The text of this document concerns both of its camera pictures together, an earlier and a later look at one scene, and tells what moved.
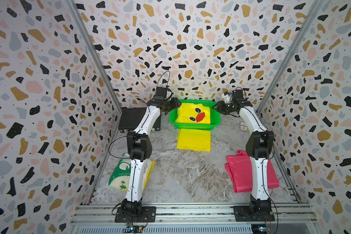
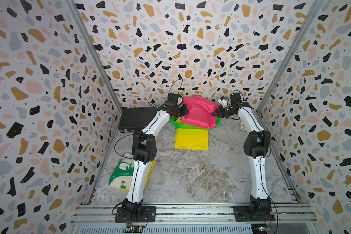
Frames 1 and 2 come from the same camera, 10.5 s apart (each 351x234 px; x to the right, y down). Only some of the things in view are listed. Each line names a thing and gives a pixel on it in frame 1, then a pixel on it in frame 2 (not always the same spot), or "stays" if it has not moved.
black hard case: x=130 y=117 stays
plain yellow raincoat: x=194 y=139 stays
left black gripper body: x=170 y=105 -> x=180 y=111
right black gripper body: x=225 y=108 stays
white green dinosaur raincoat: x=119 y=176 stays
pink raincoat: x=239 y=168 -> x=200 y=112
